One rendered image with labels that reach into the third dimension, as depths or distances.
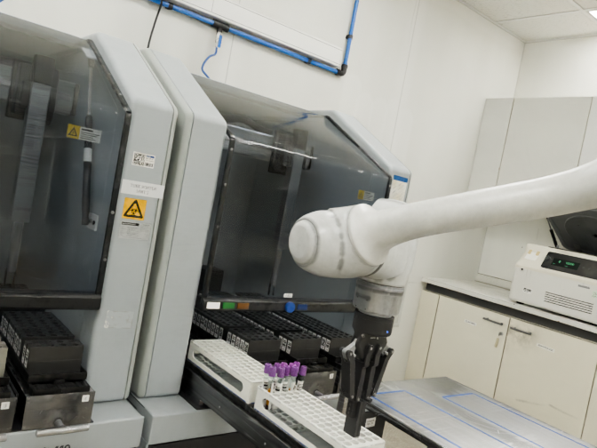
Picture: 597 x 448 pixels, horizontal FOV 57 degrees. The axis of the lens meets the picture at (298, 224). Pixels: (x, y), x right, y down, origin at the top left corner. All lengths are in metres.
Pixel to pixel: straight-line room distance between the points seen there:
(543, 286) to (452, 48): 1.60
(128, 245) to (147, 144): 0.23
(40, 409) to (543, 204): 1.00
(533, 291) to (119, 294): 2.60
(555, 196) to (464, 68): 3.13
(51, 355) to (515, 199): 0.97
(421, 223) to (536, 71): 3.68
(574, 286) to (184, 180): 2.47
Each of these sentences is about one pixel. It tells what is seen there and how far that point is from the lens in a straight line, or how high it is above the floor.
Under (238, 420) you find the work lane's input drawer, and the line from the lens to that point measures 1.30.
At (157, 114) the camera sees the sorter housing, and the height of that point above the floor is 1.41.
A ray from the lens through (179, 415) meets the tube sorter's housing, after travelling 1.41.
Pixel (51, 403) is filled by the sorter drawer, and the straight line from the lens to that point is 1.27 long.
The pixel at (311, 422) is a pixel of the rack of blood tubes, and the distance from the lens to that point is 1.13.
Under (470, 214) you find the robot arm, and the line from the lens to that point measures 0.84.
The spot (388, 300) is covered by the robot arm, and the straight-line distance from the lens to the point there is 1.01.
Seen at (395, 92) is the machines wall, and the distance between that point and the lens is 3.44.
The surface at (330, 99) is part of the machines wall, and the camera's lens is 3.08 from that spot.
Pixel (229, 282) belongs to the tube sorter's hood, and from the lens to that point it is 1.44.
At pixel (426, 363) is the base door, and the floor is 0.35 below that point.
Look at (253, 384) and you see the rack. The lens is 1.28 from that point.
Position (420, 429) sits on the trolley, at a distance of 1.36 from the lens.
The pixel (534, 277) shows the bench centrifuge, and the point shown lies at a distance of 3.46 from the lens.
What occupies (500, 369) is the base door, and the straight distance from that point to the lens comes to 3.57.
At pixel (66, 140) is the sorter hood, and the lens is 1.23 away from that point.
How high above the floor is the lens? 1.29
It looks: 3 degrees down
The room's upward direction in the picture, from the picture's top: 11 degrees clockwise
